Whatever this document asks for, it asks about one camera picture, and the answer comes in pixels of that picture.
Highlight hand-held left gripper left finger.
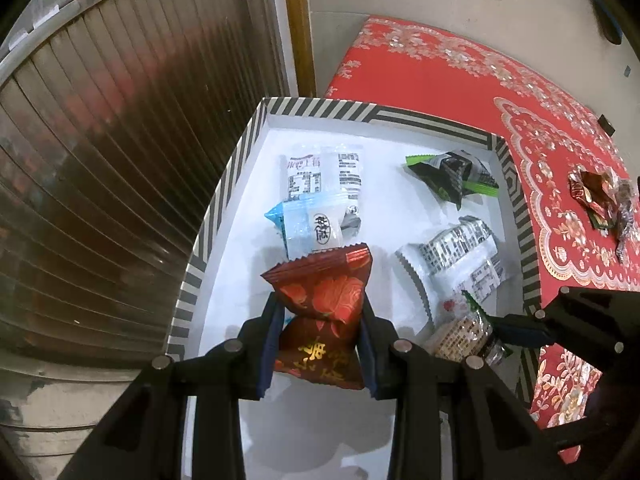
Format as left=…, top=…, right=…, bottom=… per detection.
left=57, top=292, right=286, bottom=480

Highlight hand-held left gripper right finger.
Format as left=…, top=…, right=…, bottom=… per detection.
left=356, top=292, right=568, bottom=480

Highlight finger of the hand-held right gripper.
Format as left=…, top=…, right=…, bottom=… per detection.
left=492, top=286, right=640, bottom=361

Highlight green black snack packet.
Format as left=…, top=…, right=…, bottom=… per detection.
left=404, top=150, right=501, bottom=211
left=425, top=290, right=513, bottom=368

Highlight large dark red snack packet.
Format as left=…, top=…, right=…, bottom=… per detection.
left=260, top=242, right=375, bottom=392

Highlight grey printed snack packet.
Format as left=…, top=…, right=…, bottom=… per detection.
left=394, top=216, right=507, bottom=328

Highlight blue snack packet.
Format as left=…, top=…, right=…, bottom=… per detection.
left=264, top=192, right=363, bottom=263

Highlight striped cardboard box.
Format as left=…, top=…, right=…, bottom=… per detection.
left=166, top=96, right=543, bottom=480

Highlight white printed snack packet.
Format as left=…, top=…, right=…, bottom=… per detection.
left=282, top=145, right=366, bottom=206

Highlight small dark red snack packet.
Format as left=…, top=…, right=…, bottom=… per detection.
left=567, top=169, right=621, bottom=221

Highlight brown shutter door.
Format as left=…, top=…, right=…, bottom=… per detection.
left=0, top=0, right=301, bottom=480

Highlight red floral tablecloth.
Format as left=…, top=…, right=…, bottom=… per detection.
left=325, top=15, right=640, bottom=466

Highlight dark wall fixture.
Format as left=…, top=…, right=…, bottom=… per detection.
left=587, top=0, right=628, bottom=47

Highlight wooden door frame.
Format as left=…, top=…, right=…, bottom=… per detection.
left=282, top=0, right=317, bottom=98

